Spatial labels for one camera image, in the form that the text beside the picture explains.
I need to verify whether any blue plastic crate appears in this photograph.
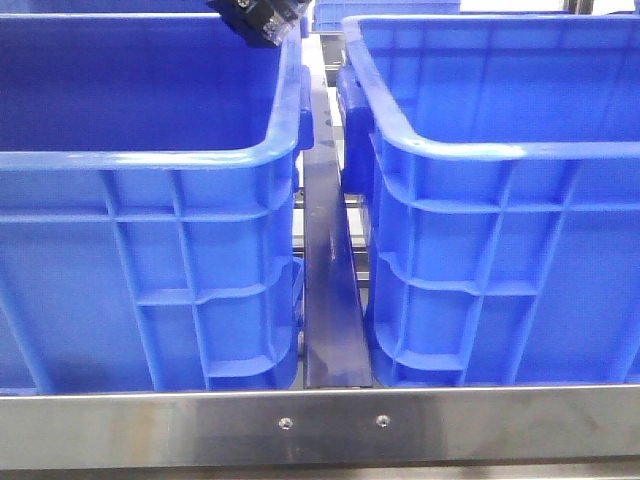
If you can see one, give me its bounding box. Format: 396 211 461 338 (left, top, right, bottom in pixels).
1 13 313 396
339 14 639 387

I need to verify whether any dark metal divider bar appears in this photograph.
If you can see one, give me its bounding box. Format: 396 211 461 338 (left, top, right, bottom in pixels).
302 64 374 389

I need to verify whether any stainless steel front rail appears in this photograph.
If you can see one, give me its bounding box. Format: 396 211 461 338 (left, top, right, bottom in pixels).
1 385 639 470

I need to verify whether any blue plastic crate left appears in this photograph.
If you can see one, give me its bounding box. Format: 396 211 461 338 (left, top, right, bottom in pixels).
1 13 313 396

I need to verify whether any yellow push button switch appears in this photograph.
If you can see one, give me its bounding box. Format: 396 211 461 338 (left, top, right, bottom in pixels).
206 0 311 48

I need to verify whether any blue crate rear left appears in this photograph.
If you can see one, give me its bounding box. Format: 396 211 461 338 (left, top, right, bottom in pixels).
1 0 217 13

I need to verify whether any blue plastic crate right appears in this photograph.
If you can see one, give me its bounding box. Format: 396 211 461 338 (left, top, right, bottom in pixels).
339 14 639 387

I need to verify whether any blue crate rear right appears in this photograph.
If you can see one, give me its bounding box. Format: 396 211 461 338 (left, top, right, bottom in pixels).
312 0 461 32

